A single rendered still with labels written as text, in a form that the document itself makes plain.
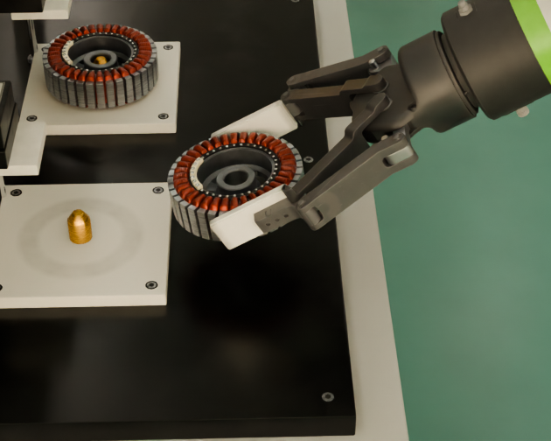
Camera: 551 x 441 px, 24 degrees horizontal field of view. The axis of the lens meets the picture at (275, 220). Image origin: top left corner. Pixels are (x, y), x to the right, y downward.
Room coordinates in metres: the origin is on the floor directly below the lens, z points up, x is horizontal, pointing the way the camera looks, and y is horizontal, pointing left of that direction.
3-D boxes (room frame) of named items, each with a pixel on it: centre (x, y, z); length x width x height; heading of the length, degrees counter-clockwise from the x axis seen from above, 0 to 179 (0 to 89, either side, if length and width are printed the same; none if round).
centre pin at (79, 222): (0.83, 0.17, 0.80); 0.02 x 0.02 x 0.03
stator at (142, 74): (1.07, 0.17, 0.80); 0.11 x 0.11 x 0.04
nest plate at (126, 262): (0.83, 0.17, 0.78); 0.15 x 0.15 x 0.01; 2
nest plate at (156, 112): (1.07, 0.17, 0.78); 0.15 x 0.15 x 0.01; 2
